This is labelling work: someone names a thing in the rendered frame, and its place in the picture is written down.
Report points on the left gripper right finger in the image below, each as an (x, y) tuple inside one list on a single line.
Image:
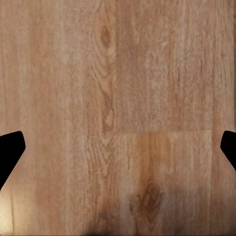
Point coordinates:
[(228, 146)]

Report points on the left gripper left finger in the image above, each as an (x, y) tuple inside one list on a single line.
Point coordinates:
[(12, 146)]

